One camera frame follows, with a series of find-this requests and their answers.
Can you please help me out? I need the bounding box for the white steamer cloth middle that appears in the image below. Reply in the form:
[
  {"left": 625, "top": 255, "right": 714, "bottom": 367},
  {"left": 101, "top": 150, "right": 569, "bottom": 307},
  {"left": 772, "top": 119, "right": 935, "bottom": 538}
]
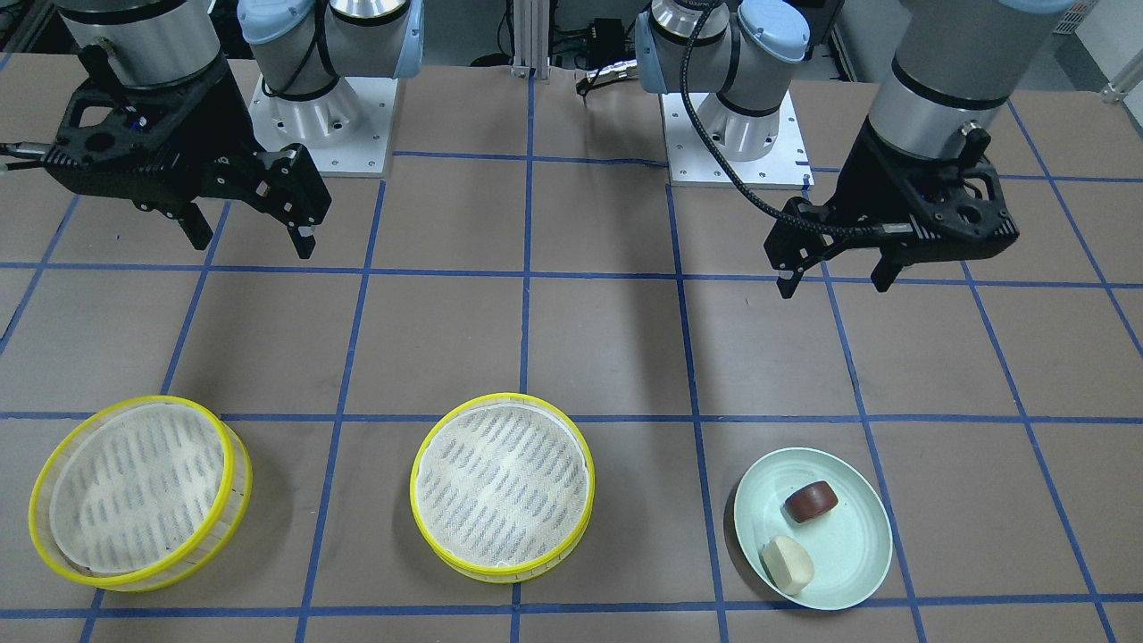
[{"left": 417, "top": 405, "right": 591, "bottom": 568}]

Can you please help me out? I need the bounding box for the white steamer cloth outer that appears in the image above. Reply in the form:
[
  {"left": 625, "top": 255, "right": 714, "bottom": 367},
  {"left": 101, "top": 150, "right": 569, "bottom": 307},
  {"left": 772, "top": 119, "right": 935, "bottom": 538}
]
[{"left": 49, "top": 402, "right": 225, "bottom": 574}]

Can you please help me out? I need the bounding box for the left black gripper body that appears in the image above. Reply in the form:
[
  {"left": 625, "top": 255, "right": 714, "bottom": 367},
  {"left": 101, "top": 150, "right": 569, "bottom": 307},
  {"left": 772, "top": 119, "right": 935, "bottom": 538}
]
[{"left": 766, "top": 121, "right": 1020, "bottom": 270}]

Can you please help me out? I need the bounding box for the yellow steamer basket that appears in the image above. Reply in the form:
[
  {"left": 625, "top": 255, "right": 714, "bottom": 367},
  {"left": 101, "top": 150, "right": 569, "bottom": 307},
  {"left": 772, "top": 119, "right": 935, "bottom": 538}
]
[
  {"left": 27, "top": 395, "right": 254, "bottom": 593},
  {"left": 410, "top": 393, "right": 597, "bottom": 584}
]

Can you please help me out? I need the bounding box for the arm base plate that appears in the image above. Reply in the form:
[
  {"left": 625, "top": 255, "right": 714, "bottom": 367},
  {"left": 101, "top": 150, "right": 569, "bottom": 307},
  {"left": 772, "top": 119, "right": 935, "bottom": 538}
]
[
  {"left": 661, "top": 93, "right": 815, "bottom": 190},
  {"left": 249, "top": 77, "right": 400, "bottom": 179}
]

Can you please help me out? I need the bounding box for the brown bun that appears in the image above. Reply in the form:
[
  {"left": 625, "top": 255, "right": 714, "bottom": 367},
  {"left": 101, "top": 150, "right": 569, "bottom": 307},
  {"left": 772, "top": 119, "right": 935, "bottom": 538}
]
[{"left": 783, "top": 480, "right": 839, "bottom": 524}]

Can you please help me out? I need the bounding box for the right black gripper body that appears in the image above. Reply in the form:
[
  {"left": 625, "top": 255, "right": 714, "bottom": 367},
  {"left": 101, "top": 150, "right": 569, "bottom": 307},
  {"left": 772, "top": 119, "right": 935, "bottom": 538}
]
[{"left": 42, "top": 54, "right": 331, "bottom": 231}]

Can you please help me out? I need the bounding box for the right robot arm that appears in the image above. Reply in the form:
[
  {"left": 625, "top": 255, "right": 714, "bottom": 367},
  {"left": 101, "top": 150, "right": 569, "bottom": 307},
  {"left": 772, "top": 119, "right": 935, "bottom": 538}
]
[{"left": 3, "top": 1, "right": 424, "bottom": 260}]

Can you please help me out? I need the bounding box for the white bun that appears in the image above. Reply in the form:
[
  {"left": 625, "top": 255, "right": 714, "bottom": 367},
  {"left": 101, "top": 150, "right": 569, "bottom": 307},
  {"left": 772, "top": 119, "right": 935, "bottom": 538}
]
[{"left": 761, "top": 536, "right": 815, "bottom": 596}]

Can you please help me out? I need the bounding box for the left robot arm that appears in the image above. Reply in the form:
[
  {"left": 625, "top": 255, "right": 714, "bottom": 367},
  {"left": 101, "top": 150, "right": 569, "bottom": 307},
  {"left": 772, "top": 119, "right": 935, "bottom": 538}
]
[{"left": 634, "top": 1, "right": 1070, "bottom": 298}]

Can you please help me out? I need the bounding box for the white steamer cloth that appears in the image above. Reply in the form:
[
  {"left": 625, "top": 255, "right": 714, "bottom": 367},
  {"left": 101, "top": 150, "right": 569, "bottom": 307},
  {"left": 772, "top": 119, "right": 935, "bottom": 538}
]
[
  {"left": 417, "top": 405, "right": 591, "bottom": 568},
  {"left": 49, "top": 402, "right": 225, "bottom": 574}
]

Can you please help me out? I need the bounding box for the light green plate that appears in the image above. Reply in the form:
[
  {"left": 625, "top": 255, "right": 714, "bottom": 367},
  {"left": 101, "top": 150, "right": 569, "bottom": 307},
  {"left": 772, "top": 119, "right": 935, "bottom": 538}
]
[{"left": 732, "top": 447, "right": 894, "bottom": 611}]

